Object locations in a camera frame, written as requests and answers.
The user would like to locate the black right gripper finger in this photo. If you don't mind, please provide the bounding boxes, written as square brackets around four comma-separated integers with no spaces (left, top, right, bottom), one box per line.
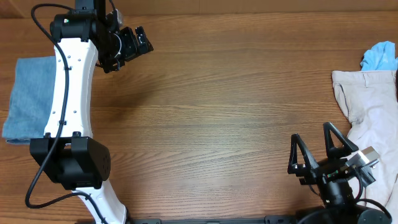
[287,133,320,179]
[322,121,359,159]

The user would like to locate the light blue denim jeans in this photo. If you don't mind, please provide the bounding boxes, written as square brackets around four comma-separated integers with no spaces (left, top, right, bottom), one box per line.
[2,56,56,144]

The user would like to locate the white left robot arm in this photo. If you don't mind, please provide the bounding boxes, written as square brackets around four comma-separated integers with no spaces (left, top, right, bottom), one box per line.
[29,4,153,223]

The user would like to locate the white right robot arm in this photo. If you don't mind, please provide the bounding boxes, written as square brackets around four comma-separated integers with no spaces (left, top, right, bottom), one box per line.
[287,122,392,223]

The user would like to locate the beige folded trousers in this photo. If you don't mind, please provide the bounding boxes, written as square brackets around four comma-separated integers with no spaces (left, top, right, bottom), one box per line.
[332,70,397,223]

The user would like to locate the light blue cloth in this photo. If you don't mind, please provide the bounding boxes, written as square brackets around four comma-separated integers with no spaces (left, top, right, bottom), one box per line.
[360,41,397,71]

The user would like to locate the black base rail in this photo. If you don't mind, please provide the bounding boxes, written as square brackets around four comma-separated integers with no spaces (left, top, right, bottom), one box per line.
[127,215,298,224]

